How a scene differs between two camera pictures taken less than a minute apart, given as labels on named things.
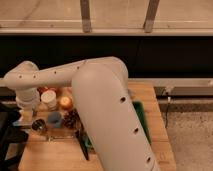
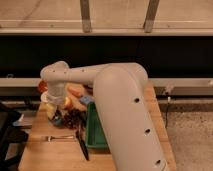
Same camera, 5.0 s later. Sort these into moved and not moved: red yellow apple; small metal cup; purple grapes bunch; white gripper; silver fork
Moved: white gripper; small metal cup
Not moved: red yellow apple; silver fork; purple grapes bunch
